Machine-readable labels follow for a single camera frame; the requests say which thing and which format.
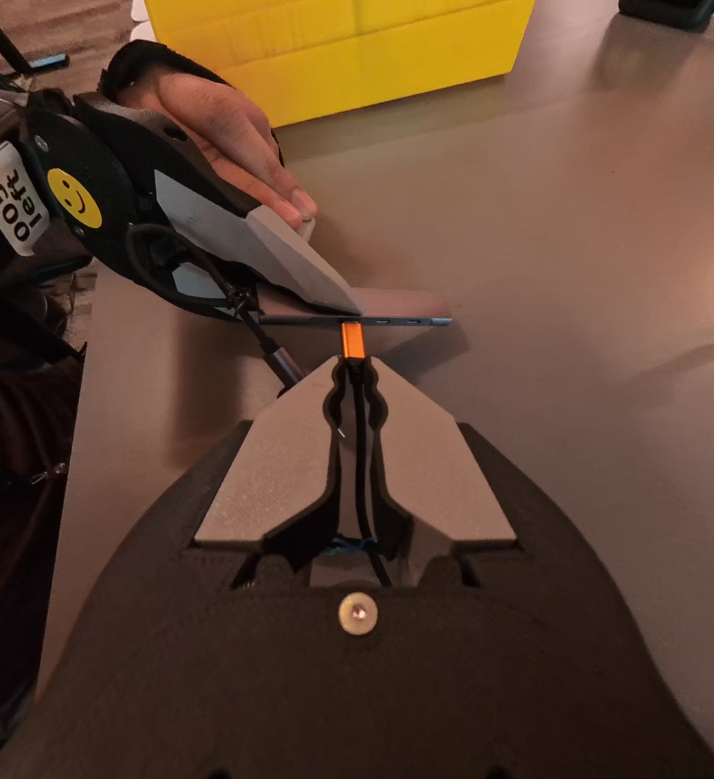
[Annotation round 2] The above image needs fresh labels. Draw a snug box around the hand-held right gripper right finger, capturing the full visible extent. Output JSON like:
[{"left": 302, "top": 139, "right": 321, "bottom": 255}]
[{"left": 366, "top": 356, "right": 519, "bottom": 586}]

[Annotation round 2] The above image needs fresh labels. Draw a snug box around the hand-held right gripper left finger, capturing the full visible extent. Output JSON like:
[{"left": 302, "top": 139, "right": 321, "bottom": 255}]
[{"left": 193, "top": 355, "right": 342, "bottom": 572}]

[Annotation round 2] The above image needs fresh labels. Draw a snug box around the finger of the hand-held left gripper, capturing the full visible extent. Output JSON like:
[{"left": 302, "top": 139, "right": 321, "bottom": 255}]
[
  {"left": 153, "top": 170, "right": 365, "bottom": 315},
  {"left": 171, "top": 260, "right": 262, "bottom": 321}
]

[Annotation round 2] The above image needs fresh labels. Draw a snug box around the hub cable with grey plug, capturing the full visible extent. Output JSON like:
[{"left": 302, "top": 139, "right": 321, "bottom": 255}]
[{"left": 127, "top": 224, "right": 306, "bottom": 393}]

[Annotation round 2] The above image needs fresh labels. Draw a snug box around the orange-plug usb-c cable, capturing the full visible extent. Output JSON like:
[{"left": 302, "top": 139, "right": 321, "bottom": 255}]
[{"left": 335, "top": 321, "right": 394, "bottom": 588}]

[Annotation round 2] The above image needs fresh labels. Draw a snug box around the yellow plastic bin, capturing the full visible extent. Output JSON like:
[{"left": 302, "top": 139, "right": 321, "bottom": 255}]
[{"left": 143, "top": 0, "right": 537, "bottom": 129}]

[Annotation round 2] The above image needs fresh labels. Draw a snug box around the person's left hand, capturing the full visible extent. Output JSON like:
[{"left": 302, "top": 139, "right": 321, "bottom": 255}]
[{"left": 149, "top": 72, "right": 319, "bottom": 224}]

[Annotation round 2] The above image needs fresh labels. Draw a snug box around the dark brown clothing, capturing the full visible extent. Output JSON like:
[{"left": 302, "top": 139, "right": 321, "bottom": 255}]
[{"left": 0, "top": 268, "right": 93, "bottom": 737}]

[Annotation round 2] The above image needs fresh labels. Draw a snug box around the dark teal object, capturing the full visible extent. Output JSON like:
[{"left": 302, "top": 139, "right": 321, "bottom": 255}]
[{"left": 617, "top": 0, "right": 714, "bottom": 31}]

